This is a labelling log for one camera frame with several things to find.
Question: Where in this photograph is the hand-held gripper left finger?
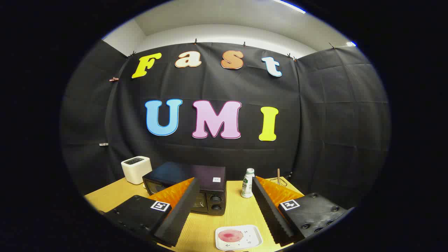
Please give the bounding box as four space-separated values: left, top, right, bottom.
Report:
100 177 201 247

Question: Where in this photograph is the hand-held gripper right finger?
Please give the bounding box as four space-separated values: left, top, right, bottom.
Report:
252 176 350 247

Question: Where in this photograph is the white square plate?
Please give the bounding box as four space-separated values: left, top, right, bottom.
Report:
215 225 263 251

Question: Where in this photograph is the black toaster oven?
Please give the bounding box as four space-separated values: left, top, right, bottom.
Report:
142 162 227 216

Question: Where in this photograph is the pink ham slice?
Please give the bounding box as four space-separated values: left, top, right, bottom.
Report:
218 229 244 243

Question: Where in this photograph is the white bread toaster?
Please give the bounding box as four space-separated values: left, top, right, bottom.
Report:
121 156 153 185

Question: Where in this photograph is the white bottle green label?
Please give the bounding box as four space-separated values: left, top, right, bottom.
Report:
241 168 255 198

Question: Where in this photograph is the black backdrop cloth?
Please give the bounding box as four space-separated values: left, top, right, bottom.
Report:
60 39 391 210

